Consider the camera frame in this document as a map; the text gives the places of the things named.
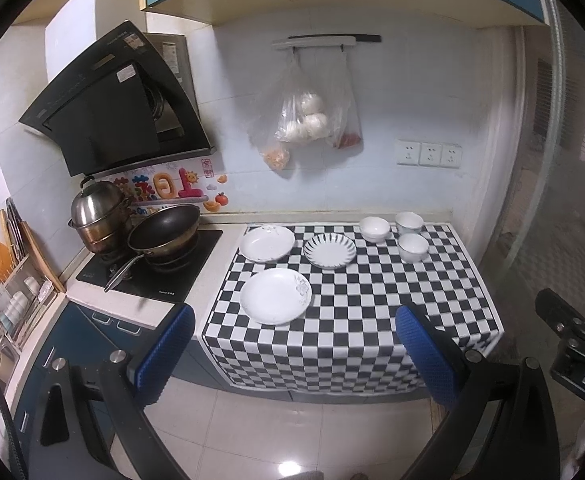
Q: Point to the black frying pan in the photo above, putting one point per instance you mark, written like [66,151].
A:
[162,239]

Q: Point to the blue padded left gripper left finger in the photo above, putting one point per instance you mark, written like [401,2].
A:
[153,362]

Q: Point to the white plate with branch motif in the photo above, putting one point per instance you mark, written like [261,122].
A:
[267,244]

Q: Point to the wooden cutting board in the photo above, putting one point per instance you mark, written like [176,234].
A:
[40,259]

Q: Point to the plain white bowl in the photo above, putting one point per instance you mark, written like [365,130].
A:
[374,229]

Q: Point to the white wall socket middle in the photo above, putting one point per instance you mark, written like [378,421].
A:
[430,154]

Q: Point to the white wall socket right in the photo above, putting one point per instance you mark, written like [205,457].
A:
[451,156]

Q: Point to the black range hood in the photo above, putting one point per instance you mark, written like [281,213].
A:
[118,104]

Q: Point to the wall hook rail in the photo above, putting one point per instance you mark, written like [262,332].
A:
[325,41]

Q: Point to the colourful wall sticker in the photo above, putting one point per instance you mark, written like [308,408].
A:
[202,182]

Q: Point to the black white checkered tablecloth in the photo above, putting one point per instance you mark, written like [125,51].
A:
[345,343]

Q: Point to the plastic bag with red food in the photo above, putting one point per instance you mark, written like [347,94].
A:
[336,83]

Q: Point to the white plate with pink flowers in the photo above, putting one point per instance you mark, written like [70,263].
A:
[275,296]

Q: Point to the white bowl with dark rim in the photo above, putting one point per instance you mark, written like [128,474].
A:
[412,247]

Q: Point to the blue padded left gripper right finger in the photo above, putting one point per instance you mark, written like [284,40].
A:
[439,361]

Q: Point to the white wall socket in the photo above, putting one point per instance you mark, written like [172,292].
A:
[408,153]
[430,154]
[451,156]

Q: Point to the white bowl with blue pattern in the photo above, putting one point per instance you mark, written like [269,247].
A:
[408,222]

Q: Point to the stainless steel steamer pot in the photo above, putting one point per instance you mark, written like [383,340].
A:
[100,216]

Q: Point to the white plate with blue leaves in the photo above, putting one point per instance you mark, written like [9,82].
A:
[329,251]

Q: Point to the white wall socket left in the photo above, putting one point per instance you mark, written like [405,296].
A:
[408,153]

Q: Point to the dish drying rack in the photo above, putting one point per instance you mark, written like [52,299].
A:
[24,298]

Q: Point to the plastic bag with white buns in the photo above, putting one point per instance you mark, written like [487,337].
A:
[288,113]

